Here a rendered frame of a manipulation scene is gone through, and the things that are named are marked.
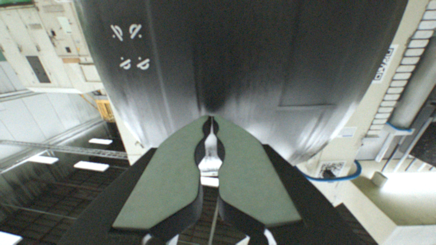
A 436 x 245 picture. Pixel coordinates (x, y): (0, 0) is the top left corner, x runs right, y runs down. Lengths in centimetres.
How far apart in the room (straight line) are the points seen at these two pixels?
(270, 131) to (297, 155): 7
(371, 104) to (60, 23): 490
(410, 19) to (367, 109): 18
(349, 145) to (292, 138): 36
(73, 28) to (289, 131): 462
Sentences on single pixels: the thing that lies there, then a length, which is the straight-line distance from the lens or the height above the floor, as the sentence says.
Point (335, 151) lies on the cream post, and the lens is 52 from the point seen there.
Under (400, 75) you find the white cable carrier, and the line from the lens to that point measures 53.
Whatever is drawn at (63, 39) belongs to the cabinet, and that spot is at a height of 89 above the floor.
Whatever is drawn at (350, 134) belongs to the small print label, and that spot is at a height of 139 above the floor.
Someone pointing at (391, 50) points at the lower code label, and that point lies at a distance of 48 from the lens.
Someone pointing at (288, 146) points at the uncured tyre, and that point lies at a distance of 19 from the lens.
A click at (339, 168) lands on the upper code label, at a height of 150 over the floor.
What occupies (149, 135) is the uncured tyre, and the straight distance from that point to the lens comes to 17.
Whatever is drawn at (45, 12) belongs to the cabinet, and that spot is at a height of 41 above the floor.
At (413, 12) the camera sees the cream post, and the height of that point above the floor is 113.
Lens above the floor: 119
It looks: 26 degrees up
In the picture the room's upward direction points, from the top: 179 degrees clockwise
